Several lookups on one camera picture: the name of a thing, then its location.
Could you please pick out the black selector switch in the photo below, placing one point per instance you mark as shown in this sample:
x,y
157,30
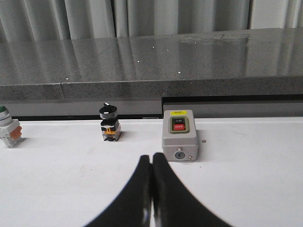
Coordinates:
x,y
110,126

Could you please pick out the grey on-off switch box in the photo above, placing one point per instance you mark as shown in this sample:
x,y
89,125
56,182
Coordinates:
x,y
179,136

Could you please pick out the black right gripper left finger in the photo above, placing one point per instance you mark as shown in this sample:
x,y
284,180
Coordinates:
x,y
132,206

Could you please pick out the grey curtain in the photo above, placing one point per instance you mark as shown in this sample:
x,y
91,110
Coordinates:
x,y
37,20

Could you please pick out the grey stone counter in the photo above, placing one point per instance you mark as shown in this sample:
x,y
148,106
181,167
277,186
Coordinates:
x,y
220,74

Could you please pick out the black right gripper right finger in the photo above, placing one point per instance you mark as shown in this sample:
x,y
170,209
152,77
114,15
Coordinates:
x,y
174,205

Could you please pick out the green pushbutton switch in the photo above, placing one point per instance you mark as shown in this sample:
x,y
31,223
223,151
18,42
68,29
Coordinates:
x,y
10,129

